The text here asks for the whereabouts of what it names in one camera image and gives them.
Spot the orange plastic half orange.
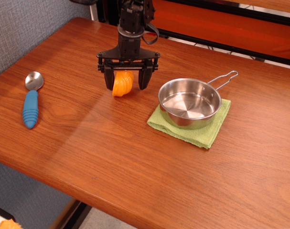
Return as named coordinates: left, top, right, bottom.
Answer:
left=112, top=70, right=134, bottom=97

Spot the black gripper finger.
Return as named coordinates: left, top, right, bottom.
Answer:
left=104, top=68, right=115, bottom=91
left=138, top=68, right=153, bottom=90

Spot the orange toy in basket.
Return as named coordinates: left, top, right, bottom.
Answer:
left=0, top=219, right=22, bottom=229

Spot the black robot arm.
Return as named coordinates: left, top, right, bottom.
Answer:
left=97, top=0, right=161, bottom=90

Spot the blue handled metal spoon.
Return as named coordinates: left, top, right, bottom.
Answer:
left=22, top=72, right=44, bottom=129

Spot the green folded cloth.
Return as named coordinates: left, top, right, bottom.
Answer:
left=147, top=99, right=231, bottom=149

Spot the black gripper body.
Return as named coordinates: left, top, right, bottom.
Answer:
left=97, top=30, right=161, bottom=73

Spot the orange panel black frame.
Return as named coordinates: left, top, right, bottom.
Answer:
left=103, top=0, right=290, bottom=65

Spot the small steel saucepan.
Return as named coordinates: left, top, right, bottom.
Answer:
left=158, top=71, right=239, bottom=129

